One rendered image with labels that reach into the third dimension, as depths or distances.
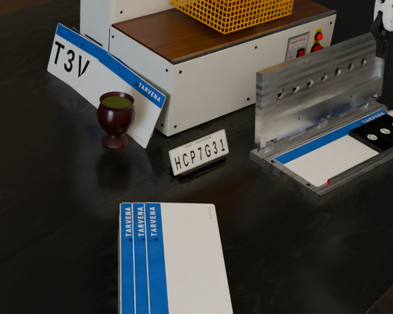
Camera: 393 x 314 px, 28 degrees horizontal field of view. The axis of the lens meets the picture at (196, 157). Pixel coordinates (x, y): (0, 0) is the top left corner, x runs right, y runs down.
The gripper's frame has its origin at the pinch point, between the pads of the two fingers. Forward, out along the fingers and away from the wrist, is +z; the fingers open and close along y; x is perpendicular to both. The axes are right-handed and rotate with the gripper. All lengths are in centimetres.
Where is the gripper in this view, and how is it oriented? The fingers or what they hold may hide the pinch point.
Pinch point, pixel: (391, 47)
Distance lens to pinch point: 188.1
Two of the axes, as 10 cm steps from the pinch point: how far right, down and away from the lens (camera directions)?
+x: -6.4, -3.2, 7.0
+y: 7.7, -3.1, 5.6
